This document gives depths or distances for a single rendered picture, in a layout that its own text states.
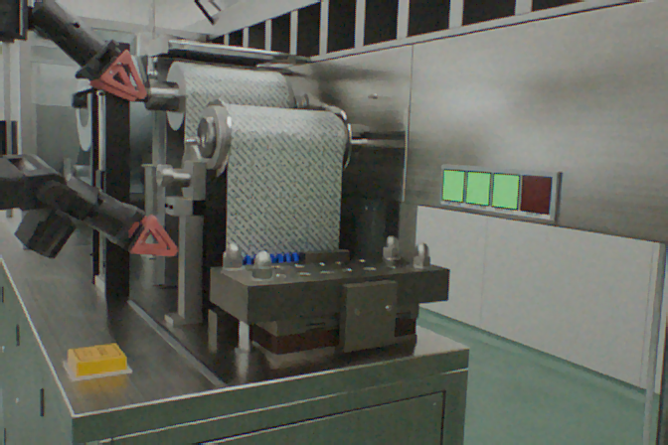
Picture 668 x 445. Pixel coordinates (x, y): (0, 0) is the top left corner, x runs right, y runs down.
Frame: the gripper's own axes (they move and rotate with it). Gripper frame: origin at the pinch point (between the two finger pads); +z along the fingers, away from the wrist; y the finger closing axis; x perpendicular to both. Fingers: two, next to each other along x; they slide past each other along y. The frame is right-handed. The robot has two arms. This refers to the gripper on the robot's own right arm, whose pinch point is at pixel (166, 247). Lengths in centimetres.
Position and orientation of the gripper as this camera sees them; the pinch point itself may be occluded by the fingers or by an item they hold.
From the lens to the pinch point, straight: 113.2
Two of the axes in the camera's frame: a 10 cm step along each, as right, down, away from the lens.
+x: 4.7, -8.6, 1.7
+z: 7.1, 4.9, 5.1
